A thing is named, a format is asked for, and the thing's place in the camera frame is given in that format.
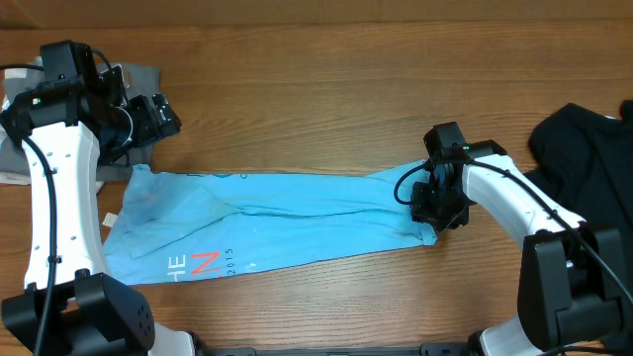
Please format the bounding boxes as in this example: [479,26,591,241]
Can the light blue printed t-shirt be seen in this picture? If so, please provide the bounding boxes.
[104,164,437,285]

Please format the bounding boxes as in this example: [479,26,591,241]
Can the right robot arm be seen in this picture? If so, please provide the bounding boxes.
[409,122,632,355]

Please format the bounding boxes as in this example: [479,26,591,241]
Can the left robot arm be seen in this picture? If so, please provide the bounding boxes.
[1,41,206,356]

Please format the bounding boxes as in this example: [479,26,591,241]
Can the folded grey shirt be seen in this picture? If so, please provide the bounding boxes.
[1,62,160,182]

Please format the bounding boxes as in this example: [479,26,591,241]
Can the folded black shirt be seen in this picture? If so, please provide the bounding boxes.
[1,90,40,146]

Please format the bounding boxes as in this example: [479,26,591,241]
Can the black t-shirt under blue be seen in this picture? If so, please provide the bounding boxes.
[527,100,632,248]

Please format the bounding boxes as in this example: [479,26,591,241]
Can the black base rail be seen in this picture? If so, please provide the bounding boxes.
[205,343,478,356]

